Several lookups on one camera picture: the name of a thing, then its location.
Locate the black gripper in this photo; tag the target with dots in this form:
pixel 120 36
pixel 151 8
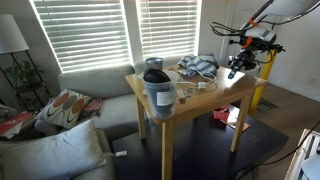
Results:
pixel 247 60

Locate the black toy car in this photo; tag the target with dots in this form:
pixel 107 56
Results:
pixel 233 72

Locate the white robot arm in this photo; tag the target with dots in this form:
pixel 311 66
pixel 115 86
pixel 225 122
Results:
pixel 263 33

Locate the blue white striped cloth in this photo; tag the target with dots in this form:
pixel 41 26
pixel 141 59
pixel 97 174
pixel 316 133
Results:
pixel 200 65

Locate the white power adapter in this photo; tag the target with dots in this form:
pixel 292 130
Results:
pixel 202 85

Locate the wooden table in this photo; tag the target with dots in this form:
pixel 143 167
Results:
pixel 213 96

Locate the red box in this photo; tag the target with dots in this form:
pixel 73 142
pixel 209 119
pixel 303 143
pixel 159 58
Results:
pixel 221 114

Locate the floor vent grille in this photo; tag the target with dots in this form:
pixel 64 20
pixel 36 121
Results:
pixel 266 105

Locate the orange white paper sheet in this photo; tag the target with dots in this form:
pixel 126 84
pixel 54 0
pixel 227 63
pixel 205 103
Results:
pixel 239 125

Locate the narrow white window blind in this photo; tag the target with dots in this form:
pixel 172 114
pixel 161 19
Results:
pixel 166 26

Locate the metal tumbler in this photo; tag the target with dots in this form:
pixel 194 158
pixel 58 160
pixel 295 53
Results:
pixel 154 63

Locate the clear plastic container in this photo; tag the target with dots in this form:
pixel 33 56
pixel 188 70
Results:
pixel 161 100

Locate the dark blue rug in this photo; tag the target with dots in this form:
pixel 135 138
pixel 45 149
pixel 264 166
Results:
pixel 200 150

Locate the white metal cart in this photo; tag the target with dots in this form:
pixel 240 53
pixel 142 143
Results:
pixel 296 163

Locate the red patterned cushion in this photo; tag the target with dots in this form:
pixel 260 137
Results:
pixel 93 106

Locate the wide white window blind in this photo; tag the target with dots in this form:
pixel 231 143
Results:
pixel 83 33

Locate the orange oval patterned pillow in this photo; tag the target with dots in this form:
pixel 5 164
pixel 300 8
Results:
pixel 63 108

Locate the black metal shelf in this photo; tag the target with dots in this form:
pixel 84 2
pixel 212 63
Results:
pixel 31 89

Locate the plain light pillow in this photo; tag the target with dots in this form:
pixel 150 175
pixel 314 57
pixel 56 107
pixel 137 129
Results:
pixel 50 153

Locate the green potted plant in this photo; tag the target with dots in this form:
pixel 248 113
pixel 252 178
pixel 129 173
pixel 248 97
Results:
pixel 21 71

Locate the lamp with square white shade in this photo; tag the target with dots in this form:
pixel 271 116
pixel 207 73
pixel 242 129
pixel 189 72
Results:
pixel 11 33

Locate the red magazine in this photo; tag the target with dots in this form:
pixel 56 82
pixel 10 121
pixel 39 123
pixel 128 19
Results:
pixel 13 121

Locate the yellow post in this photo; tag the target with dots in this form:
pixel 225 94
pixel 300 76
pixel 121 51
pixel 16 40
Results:
pixel 260 90

